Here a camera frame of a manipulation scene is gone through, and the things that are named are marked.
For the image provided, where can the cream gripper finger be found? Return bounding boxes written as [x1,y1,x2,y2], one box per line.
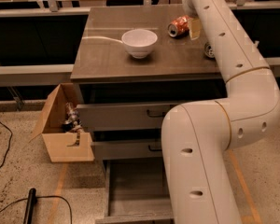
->
[188,18,202,40]

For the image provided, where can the red coke can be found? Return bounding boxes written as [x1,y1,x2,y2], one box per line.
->
[167,15,189,37]

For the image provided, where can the green soda can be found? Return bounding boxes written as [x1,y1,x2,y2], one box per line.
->
[203,42,215,59]

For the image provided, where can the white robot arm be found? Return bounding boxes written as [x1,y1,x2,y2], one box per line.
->
[161,0,280,224]

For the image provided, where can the grey drawer cabinet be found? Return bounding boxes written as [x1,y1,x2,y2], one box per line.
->
[71,5,226,224]

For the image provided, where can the grey top drawer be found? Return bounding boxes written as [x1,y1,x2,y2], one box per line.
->
[77,102,178,132]

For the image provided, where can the grey drawer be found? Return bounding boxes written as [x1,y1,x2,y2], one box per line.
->
[77,102,178,132]
[95,158,175,224]
[91,139,162,160]

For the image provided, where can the grey middle drawer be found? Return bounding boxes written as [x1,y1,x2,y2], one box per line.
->
[91,139,162,160]

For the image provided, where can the grey bottom drawer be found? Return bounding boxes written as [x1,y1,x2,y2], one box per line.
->
[95,158,175,224]

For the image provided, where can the white ceramic bowl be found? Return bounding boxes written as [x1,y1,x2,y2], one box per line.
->
[121,29,158,59]

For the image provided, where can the small clear pump bottle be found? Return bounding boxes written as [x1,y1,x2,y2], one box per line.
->
[254,40,259,48]

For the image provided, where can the crumpled wrappers in box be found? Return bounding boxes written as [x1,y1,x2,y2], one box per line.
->
[62,102,83,133]

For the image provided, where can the cardboard box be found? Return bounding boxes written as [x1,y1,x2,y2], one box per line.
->
[31,83,94,162]

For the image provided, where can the black cylindrical plug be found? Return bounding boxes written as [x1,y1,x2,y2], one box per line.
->
[23,188,37,224]

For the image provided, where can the metal railing frame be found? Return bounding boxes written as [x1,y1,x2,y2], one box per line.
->
[0,0,280,110]

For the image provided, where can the black power cable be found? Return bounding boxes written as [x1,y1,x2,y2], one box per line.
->
[0,111,14,175]

